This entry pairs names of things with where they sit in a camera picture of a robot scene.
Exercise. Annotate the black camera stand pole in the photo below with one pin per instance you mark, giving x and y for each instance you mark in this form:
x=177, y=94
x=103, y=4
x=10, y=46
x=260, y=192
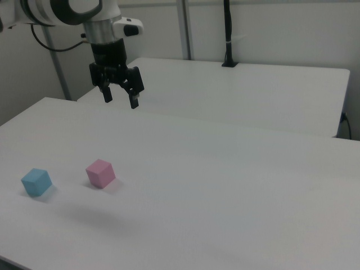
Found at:
x=229, y=33

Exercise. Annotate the pink cube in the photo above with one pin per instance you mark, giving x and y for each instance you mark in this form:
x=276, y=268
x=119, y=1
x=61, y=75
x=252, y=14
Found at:
x=100, y=173

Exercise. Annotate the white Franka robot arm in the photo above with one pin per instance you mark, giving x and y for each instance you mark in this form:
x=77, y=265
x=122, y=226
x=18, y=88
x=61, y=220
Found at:
x=84, y=12

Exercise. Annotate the grey metal frame post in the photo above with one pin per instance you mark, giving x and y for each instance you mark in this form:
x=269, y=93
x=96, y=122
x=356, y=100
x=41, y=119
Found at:
x=186, y=28
x=57, y=67

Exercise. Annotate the blue cube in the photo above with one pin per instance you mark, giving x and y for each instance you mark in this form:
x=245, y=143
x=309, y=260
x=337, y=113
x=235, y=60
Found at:
x=36, y=182

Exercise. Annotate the white side table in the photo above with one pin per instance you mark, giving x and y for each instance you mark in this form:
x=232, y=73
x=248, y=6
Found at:
x=230, y=92

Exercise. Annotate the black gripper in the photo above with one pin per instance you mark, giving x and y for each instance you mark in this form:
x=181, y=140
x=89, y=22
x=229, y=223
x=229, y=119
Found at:
x=108, y=57

